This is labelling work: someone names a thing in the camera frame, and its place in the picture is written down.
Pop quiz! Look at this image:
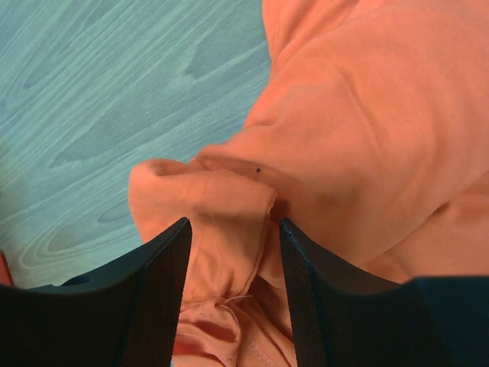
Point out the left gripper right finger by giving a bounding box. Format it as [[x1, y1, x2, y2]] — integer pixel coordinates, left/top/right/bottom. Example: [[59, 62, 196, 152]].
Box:
[[280, 219, 488, 367]]

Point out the red plastic bin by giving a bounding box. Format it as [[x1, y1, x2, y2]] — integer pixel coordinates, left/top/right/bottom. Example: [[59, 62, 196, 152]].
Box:
[[0, 251, 15, 287]]

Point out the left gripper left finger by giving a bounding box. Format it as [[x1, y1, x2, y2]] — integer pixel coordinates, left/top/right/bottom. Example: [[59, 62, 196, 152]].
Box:
[[1, 218, 192, 366]]

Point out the orange t-shirt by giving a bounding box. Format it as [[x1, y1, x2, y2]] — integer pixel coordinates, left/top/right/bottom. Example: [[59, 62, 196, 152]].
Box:
[[128, 1, 488, 366]]

